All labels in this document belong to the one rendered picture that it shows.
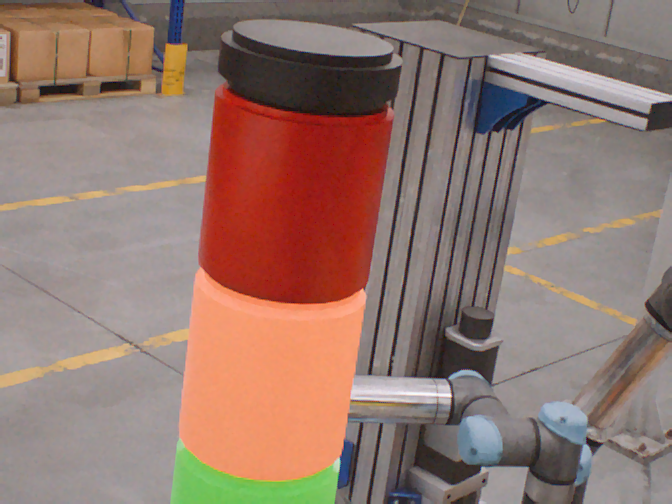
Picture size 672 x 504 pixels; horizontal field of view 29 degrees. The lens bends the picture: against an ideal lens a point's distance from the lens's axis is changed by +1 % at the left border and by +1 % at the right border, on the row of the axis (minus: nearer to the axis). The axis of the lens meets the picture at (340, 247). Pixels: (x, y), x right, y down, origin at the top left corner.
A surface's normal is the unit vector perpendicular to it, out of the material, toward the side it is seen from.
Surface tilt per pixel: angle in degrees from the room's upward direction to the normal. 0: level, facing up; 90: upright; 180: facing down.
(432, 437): 90
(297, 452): 90
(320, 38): 0
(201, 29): 90
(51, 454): 0
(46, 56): 91
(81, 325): 0
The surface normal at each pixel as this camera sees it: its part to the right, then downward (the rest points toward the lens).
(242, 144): -0.59, 0.19
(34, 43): 0.69, 0.33
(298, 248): 0.14, 0.35
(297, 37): 0.14, -0.93
